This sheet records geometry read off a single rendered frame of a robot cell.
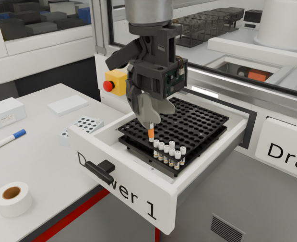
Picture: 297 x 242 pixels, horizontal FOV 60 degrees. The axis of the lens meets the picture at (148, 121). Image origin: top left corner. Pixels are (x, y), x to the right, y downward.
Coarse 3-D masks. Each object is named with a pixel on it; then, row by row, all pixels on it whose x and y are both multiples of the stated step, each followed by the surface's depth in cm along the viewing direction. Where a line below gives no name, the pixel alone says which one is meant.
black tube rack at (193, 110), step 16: (176, 112) 67; (192, 112) 67; (208, 112) 68; (144, 128) 62; (160, 128) 61; (176, 128) 61; (192, 128) 61; (208, 128) 61; (224, 128) 67; (128, 144) 61; (176, 144) 61; (192, 144) 56; (208, 144) 61; (160, 160) 56; (192, 160) 57; (176, 176) 56
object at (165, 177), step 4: (136, 160) 59; (140, 160) 59; (140, 164) 58; (144, 164) 58; (148, 164) 58; (148, 168) 57; (152, 168) 57; (156, 172) 56; (160, 172) 56; (160, 176) 55; (164, 176) 55; (168, 176) 55; (168, 180) 54; (172, 180) 54
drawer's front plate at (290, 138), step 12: (276, 120) 59; (264, 132) 61; (276, 132) 59; (288, 132) 57; (264, 144) 62; (276, 144) 60; (288, 144) 58; (264, 156) 63; (276, 156) 61; (288, 168) 60
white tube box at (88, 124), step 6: (78, 120) 84; (84, 120) 84; (90, 120) 84; (102, 120) 83; (84, 126) 81; (90, 126) 81; (96, 126) 80; (102, 126) 83; (60, 132) 78; (66, 132) 78; (90, 132) 78; (60, 138) 77; (66, 138) 76; (60, 144) 78; (66, 144) 77
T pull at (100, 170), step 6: (90, 162) 49; (102, 162) 49; (108, 162) 49; (90, 168) 48; (96, 168) 48; (102, 168) 48; (108, 168) 48; (114, 168) 49; (96, 174) 47; (102, 174) 46; (108, 174) 46; (108, 180) 45
